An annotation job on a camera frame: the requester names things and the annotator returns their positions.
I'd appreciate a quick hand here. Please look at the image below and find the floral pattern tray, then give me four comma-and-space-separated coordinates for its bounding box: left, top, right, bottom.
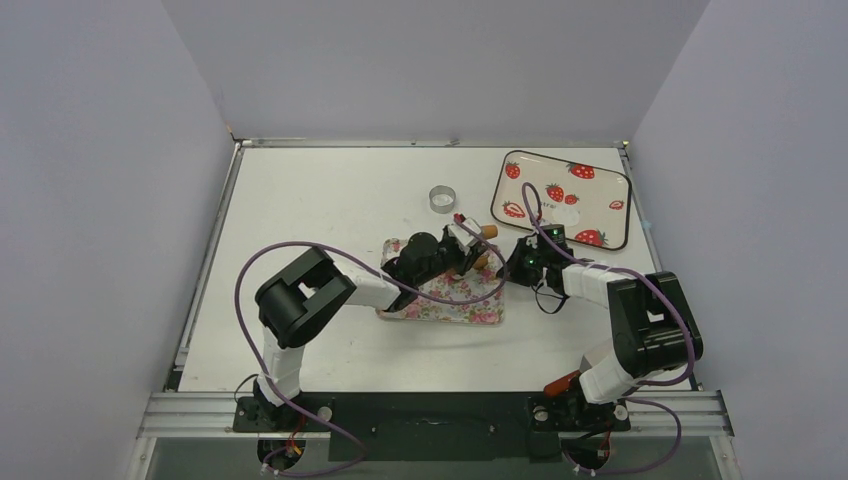
377, 251, 505, 326

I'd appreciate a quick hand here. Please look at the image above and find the metal spatula wooden handle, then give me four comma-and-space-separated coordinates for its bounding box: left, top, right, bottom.
543, 341, 637, 399

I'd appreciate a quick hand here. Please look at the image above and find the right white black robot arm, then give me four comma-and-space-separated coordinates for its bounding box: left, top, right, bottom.
497, 224, 703, 431

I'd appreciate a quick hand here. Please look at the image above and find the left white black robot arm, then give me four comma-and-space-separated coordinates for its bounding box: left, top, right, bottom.
253, 223, 490, 430

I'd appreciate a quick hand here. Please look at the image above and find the flat round dumpling wrapper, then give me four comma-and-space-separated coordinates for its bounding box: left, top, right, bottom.
551, 204, 581, 228

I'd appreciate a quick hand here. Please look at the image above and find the strawberry pattern tray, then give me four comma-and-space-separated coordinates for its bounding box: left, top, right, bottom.
490, 150, 632, 251

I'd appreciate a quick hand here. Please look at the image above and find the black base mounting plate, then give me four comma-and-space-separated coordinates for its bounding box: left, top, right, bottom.
231, 392, 631, 464

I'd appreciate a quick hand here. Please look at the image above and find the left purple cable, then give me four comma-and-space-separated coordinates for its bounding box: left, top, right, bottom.
234, 215, 510, 480

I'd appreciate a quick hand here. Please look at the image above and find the purple cable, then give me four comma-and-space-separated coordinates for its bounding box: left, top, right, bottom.
234, 215, 510, 480
520, 182, 698, 478

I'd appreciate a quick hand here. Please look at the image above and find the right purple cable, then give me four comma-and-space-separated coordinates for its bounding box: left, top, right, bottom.
520, 182, 698, 478

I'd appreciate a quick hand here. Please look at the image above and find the aluminium front rail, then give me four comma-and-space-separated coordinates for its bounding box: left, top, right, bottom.
137, 390, 734, 439

